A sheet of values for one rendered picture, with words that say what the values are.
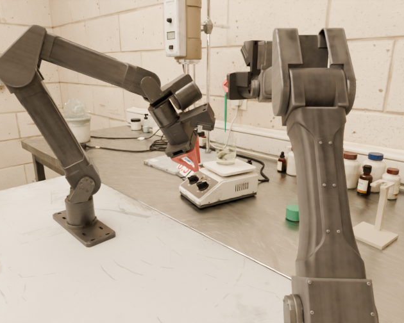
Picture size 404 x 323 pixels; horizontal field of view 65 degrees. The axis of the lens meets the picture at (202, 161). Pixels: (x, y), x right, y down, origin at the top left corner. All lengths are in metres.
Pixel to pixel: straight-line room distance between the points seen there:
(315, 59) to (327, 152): 0.16
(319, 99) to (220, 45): 1.14
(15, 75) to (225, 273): 0.54
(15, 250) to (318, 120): 0.65
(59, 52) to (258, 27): 0.90
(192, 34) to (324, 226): 0.95
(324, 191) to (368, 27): 0.89
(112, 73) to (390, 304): 0.66
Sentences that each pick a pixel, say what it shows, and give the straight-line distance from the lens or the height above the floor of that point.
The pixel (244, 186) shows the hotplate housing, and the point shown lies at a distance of 0.91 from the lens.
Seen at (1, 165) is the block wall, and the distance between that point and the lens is 3.10.
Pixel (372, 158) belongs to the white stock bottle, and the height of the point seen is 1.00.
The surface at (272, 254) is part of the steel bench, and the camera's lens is 0.69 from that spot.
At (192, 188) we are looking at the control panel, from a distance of 0.90.
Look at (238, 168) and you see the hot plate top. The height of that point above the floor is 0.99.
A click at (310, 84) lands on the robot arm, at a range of 0.42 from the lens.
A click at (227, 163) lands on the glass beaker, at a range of 0.92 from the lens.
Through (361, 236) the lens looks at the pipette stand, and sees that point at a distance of 0.80.
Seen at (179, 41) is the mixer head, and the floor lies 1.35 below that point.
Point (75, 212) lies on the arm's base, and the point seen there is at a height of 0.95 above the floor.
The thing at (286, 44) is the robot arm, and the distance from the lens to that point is 0.45.
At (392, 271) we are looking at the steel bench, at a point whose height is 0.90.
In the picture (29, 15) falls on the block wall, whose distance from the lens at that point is 3.12.
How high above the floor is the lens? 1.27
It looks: 17 degrees down
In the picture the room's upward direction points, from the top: straight up
